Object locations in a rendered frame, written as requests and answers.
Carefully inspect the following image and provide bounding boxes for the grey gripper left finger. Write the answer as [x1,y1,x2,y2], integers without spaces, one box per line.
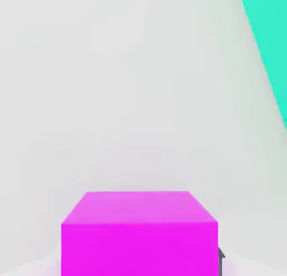
[10,252,62,276]

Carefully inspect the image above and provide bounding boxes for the large turquoise box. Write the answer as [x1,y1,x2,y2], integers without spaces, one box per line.
[238,0,287,131]

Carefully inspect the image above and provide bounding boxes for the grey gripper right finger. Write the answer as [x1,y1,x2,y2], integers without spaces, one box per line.
[217,246,275,276]

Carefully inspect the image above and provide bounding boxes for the small magenta cube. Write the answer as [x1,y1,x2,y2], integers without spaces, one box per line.
[61,190,219,276]

